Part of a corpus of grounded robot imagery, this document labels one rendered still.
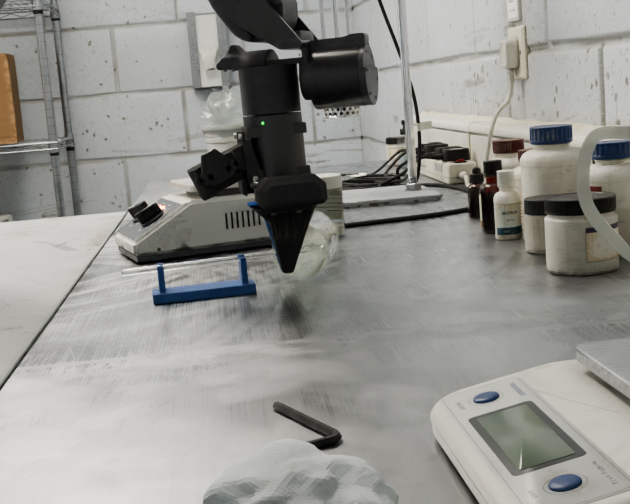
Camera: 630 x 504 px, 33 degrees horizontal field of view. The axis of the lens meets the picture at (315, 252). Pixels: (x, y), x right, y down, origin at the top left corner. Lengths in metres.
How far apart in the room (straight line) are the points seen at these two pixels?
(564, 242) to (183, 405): 0.46
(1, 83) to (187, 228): 2.24
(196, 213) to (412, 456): 0.78
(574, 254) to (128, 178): 2.91
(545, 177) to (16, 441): 0.72
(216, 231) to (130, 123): 2.50
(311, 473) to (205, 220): 0.88
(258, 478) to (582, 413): 0.16
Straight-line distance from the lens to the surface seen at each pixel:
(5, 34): 3.87
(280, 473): 0.46
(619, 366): 0.55
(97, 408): 0.72
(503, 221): 1.26
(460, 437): 0.54
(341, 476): 0.46
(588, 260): 1.03
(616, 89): 1.43
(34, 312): 1.08
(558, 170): 1.21
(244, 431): 0.63
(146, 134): 3.80
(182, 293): 1.04
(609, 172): 1.12
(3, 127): 3.50
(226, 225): 1.32
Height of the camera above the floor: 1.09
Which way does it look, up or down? 9 degrees down
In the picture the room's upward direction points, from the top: 5 degrees counter-clockwise
